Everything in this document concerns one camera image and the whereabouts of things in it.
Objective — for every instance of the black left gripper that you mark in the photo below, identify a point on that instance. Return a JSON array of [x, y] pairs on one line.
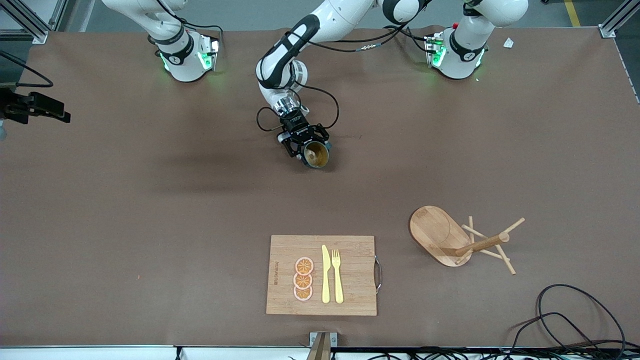
[[296, 125]]

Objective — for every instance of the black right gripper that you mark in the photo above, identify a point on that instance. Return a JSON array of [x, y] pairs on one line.
[[20, 104]]

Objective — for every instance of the dark teal ribbed cup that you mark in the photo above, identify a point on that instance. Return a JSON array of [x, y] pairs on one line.
[[316, 156]]

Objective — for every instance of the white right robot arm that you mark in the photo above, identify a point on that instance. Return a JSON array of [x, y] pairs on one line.
[[182, 60]]

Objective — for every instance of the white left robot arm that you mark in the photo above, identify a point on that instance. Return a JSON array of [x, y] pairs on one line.
[[345, 15]]

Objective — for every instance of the orange slice toy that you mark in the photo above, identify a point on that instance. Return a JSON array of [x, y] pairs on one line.
[[304, 266]]

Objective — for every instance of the yellow plastic knife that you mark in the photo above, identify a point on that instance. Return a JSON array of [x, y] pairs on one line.
[[326, 280]]

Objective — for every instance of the yellow plastic fork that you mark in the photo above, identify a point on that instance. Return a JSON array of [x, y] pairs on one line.
[[338, 285]]

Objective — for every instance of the wooden mug tree stand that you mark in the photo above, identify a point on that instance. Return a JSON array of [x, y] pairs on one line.
[[430, 230]]

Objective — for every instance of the wooden cutting board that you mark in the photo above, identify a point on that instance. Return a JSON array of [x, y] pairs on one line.
[[357, 290]]

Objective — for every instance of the small white paper tag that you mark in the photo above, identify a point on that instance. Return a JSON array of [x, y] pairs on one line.
[[508, 43]]

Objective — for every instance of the aluminium frame profile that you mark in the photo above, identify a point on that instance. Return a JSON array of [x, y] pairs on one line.
[[40, 36], [607, 31]]

